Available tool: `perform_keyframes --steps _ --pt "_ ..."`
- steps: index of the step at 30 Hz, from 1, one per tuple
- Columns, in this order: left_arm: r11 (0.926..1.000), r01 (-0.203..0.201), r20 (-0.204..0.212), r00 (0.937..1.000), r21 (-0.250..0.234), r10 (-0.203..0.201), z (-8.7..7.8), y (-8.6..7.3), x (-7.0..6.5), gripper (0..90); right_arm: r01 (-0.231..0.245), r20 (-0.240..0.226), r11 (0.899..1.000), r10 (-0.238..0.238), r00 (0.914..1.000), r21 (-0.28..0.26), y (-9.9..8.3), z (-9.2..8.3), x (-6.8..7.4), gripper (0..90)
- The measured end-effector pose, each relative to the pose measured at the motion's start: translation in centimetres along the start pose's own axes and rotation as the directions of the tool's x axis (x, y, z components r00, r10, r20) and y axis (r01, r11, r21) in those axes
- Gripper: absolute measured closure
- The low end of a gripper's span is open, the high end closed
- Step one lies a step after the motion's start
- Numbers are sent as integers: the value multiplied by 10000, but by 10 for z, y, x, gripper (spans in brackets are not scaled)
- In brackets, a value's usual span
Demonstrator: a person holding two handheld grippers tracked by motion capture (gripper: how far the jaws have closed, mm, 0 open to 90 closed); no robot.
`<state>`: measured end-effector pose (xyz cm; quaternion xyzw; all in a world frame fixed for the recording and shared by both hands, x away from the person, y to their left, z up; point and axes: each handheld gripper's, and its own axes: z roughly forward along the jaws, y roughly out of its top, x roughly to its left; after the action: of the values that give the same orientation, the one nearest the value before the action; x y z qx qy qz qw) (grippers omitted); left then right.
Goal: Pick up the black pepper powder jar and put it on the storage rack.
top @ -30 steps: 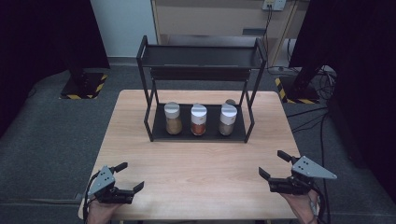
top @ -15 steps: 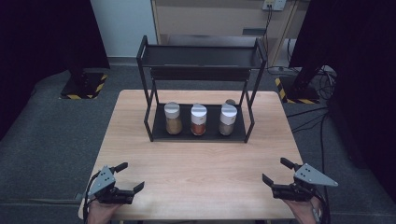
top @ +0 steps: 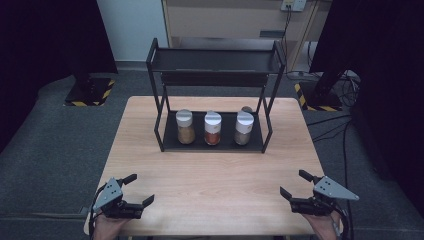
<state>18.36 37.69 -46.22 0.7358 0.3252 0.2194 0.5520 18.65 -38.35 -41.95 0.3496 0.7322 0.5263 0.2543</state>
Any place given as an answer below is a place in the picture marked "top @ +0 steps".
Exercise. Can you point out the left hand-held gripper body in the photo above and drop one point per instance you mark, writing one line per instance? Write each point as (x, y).
(108, 195)

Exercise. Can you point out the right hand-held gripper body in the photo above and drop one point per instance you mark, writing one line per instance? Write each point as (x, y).
(333, 190)

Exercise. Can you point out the brown spice jar grey lid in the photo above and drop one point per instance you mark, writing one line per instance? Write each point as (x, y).
(185, 128)

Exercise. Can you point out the grey spice jar white lid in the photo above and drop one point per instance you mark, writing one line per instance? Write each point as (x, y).
(244, 128)

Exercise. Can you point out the orange spice jar white lid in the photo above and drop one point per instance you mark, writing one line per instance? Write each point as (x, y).
(212, 128)

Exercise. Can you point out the black metal two-tier rack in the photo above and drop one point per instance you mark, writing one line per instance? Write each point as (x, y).
(226, 66)

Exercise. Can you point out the person's left hand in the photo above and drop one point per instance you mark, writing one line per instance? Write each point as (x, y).
(108, 228)

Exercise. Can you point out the person's right hand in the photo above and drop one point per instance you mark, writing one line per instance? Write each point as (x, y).
(321, 226)

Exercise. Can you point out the black stand with striped base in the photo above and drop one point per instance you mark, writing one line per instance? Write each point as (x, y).
(321, 96)
(88, 92)

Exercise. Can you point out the small grey round disc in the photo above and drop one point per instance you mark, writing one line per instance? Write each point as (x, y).
(247, 108)

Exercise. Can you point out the dark curtain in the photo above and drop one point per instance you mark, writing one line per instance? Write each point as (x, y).
(43, 40)
(390, 66)

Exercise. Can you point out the beige wooden cabinet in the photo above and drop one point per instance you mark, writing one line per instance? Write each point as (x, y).
(226, 20)

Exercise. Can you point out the white wall socket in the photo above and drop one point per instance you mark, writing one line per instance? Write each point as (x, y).
(293, 4)

